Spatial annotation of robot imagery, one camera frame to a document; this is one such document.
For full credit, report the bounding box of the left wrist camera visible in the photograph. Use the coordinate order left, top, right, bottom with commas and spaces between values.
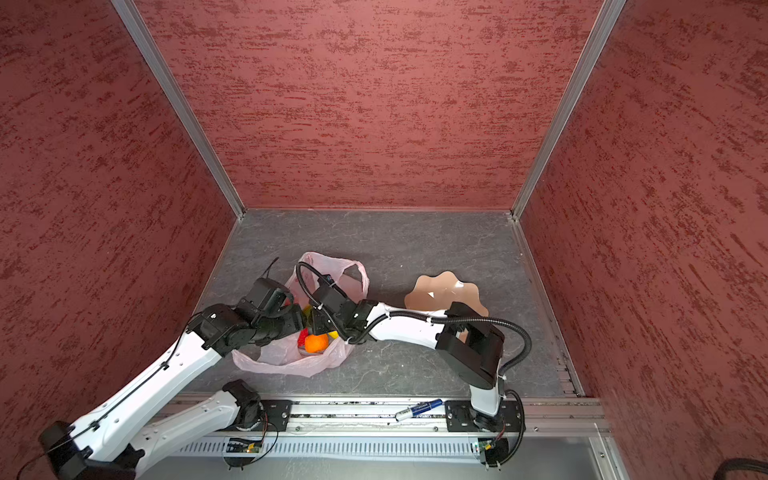
235, 277, 294, 322

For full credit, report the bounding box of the right aluminium corner post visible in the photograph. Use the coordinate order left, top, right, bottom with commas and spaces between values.
511, 0, 626, 223

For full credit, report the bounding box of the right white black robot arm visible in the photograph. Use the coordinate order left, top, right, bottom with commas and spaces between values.
309, 286, 509, 421

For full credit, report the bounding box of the left small circuit board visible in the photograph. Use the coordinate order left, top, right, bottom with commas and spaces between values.
225, 438, 264, 455

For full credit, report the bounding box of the black hose bottom corner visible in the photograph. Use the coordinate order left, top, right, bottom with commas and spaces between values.
712, 457, 768, 480

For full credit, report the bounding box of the left aluminium corner post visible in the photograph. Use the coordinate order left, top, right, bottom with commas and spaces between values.
111, 0, 247, 221

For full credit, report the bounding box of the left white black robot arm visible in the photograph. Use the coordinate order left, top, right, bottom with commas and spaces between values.
39, 304, 303, 479

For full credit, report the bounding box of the small circuit board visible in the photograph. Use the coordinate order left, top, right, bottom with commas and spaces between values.
475, 438, 509, 467
225, 438, 264, 455

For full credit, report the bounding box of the black corrugated cable conduit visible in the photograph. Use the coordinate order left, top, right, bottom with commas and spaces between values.
295, 260, 534, 376

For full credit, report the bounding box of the fake orange fruit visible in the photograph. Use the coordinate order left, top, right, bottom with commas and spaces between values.
304, 334, 331, 354

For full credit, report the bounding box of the fake green fruit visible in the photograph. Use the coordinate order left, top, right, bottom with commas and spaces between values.
302, 306, 313, 329

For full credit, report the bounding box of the aluminium corner post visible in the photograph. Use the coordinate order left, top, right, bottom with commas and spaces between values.
511, 0, 626, 223
111, 0, 247, 221

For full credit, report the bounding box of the pink translucent plastic bag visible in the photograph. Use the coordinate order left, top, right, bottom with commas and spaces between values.
232, 252, 370, 378

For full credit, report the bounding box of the aluminium front rail frame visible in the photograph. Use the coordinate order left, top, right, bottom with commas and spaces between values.
138, 396, 628, 479

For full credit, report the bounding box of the blue white marker pen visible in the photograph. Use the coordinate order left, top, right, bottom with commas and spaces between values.
394, 399, 443, 422

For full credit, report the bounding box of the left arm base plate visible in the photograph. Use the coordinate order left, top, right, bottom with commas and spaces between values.
233, 399, 293, 432

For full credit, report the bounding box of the fake red apple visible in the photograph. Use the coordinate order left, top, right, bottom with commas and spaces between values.
297, 328, 309, 349

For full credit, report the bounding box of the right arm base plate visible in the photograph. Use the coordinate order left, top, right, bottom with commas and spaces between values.
443, 400, 525, 433

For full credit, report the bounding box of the pink faceted plastic bowl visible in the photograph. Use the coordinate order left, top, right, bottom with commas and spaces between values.
404, 271, 489, 316

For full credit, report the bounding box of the right small circuit board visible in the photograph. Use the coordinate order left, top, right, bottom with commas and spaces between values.
475, 438, 509, 467

